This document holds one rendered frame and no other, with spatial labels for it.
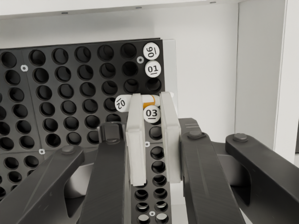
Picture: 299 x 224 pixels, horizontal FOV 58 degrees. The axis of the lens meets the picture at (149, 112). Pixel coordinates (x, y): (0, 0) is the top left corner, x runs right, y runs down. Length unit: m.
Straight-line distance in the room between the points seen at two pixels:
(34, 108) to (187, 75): 0.15
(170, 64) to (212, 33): 0.05
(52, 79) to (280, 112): 0.18
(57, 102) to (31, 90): 0.02
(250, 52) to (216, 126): 0.09
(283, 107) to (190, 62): 0.11
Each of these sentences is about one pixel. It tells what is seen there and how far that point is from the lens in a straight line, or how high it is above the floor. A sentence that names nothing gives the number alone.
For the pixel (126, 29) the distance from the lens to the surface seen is 0.28.
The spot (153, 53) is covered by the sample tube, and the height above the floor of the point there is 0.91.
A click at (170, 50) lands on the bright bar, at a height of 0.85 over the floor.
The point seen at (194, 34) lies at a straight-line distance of 0.29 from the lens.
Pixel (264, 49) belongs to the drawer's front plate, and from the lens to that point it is 0.24.
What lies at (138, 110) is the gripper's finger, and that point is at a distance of 0.15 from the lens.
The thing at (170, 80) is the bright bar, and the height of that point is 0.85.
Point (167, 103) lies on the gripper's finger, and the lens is 0.16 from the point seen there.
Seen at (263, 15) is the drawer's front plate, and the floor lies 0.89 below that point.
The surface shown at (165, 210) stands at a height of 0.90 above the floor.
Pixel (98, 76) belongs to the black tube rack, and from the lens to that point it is 0.22.
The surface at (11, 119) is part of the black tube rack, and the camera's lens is 0.26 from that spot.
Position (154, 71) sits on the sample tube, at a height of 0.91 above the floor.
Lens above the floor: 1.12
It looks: 72 degrees down
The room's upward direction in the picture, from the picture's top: 176 degrees clockwise
